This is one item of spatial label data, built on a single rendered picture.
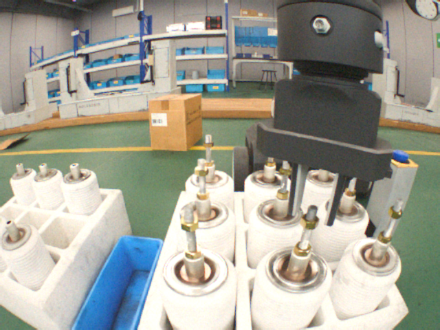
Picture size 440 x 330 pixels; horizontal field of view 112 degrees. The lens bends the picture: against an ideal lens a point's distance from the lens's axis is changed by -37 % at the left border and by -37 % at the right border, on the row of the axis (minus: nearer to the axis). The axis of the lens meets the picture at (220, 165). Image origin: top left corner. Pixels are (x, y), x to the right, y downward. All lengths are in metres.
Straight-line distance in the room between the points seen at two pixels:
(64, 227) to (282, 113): 0.54
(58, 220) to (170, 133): 0.95
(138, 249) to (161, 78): 2.01
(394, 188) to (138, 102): 2.28
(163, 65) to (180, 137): 1.18
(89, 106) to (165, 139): 1.50
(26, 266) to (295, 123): 0.42
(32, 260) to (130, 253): 0.27
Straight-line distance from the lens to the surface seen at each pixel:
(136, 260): 0.60
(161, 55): 2.40
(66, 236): 0.63
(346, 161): 0.18
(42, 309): 0.41
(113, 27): 9.91
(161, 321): 0.34
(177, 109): 1.32
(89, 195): 0.56
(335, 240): 0.39
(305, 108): 0.18
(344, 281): 0.33
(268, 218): 0.35
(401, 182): 0.53
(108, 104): 2.59
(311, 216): 0.23
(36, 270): 0.43
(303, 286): 0.27
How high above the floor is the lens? 0.46
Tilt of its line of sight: 23 degrees down
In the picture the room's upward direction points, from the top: 1 degrees counter-clockwise
